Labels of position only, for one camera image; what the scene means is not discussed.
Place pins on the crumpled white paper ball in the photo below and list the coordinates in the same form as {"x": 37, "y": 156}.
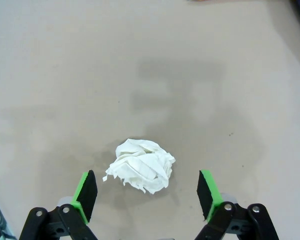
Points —
{"x": 142, "y": 167}

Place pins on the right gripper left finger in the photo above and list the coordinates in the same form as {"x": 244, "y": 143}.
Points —
{"x": 87, "y": 195}

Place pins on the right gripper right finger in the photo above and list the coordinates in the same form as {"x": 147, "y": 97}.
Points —
{"x": 205, "y": 195}

